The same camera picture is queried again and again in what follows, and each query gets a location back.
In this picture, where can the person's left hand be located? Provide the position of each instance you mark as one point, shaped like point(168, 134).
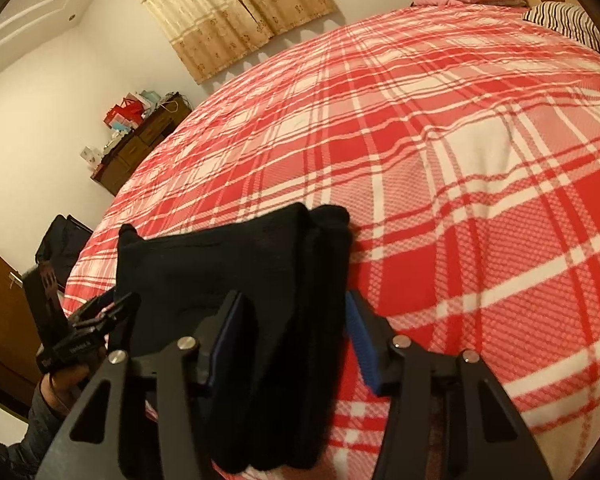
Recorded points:
point(65, 390)

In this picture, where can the brown wooden dresser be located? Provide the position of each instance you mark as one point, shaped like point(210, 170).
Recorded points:
point(135, 150)

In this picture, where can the black bag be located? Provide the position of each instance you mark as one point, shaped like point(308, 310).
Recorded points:
point(62, 245)

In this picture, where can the red gift bags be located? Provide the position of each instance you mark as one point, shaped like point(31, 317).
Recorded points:
point(124, 112)

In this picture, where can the white wall socket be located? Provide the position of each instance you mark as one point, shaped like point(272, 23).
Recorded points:
point(89, 154)

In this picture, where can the brown wooden door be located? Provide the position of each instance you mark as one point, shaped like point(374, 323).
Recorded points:
point(5, 330)

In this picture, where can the person's left forearm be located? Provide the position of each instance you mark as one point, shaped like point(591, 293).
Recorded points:
point(20, 445)

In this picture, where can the red plaid blanket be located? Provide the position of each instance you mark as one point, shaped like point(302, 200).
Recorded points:
point(455, 160)

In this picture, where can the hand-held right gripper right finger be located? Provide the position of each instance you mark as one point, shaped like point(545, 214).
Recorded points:
point(362, 340)

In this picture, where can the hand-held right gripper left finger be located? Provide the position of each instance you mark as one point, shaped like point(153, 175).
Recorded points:
point(225, 330)

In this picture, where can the beige patterned curtain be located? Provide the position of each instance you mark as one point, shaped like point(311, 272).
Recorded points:
point(230, 10)

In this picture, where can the striped pillow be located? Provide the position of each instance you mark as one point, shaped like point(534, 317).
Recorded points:
point(570, 22)

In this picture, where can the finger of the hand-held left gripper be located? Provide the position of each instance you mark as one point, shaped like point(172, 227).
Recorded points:
point(115, 312)
point(91, 306)

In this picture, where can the black pants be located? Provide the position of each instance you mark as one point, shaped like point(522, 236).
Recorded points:
point(280, 270)

